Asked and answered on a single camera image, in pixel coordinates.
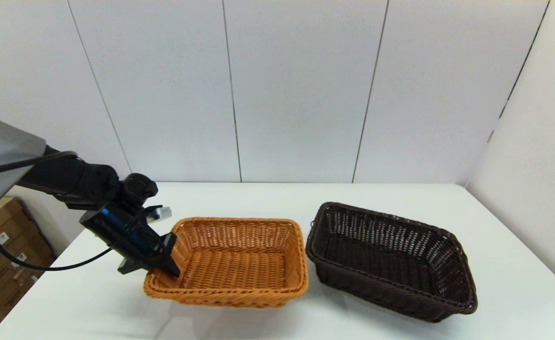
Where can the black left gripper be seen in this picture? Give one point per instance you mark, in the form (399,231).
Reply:
(126,236)

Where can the orange wicker basket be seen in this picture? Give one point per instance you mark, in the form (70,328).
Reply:
(235,295)

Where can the dark brown wicker basket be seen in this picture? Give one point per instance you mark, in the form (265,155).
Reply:
(381,290)

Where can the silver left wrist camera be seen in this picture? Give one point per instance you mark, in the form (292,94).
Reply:
(160,214)

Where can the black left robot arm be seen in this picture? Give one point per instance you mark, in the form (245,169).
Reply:
(70,179)

